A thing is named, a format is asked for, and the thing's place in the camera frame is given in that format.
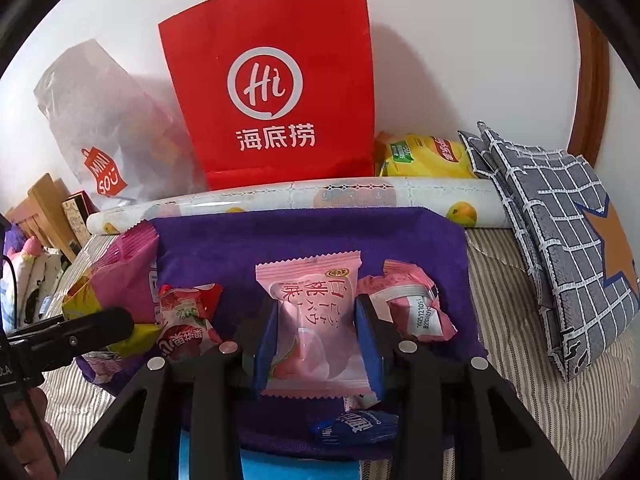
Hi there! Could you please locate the dark blue snack packet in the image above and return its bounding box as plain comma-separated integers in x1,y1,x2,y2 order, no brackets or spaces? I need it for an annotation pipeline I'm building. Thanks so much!
312,410,399,446

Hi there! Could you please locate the pink yellow triangular snack bag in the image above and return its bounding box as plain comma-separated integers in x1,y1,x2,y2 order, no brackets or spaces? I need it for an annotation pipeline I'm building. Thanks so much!
62,220,160,358

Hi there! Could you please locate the red Haidilao paper bag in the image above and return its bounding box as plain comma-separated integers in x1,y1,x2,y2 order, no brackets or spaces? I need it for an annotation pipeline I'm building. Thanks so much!
160,0,374,190

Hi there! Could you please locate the pink silver-band snack bag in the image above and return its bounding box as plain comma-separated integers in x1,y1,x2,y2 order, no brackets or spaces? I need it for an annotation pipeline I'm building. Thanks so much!
357,259,458,342

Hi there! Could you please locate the white Miniso plastic bag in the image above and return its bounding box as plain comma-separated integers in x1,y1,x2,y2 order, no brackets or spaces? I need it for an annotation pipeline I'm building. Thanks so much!
34,39,207,210

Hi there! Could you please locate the fruit-print paper roll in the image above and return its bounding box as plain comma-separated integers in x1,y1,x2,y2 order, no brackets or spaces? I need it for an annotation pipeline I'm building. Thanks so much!
87,177,509,235

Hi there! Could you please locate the grey checked star cloth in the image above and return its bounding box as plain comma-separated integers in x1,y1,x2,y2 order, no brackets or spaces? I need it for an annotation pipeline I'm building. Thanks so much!
459,122,639,380

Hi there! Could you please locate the yellow chips bag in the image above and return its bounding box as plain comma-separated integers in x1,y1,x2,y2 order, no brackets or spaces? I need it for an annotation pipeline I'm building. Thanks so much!
375,132,475,179

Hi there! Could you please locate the blue tissue pack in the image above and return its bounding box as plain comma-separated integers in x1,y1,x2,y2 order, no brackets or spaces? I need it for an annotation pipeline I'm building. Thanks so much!
177,429,364,480

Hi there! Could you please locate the pink white lychee jelly packet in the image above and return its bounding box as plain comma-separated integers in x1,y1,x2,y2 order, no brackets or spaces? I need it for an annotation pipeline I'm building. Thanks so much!
156,284,224,362

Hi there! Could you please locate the wooden headboard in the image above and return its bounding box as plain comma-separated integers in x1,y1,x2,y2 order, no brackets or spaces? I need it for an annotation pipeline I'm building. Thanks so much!
6,174,80,262

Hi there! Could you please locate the pink peach candy packet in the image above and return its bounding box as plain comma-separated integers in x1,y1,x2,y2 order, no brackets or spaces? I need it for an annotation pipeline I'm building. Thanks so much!
255,250,371,399

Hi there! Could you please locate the pink plush toy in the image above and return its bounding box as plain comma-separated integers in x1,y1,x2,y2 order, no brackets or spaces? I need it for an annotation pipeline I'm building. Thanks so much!
1,236,62,333

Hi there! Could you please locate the striped quilt mattress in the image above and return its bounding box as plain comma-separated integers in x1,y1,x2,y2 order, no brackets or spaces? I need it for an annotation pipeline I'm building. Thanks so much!
42,229,639,479

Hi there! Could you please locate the purple towel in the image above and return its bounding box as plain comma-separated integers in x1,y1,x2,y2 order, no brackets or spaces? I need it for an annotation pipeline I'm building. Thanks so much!
74,206,490,461

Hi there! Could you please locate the brown wooden door frame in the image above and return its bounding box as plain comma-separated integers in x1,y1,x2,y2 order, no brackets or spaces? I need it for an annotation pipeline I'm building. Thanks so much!
567,3,611,166

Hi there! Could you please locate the person left hand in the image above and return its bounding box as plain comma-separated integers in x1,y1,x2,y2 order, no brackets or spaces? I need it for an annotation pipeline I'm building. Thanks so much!
9,388,65,480

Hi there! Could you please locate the Lotso strawberry bar wrapper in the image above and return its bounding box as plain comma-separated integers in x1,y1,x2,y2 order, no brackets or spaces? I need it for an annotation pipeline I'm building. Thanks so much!
77,350,142,386

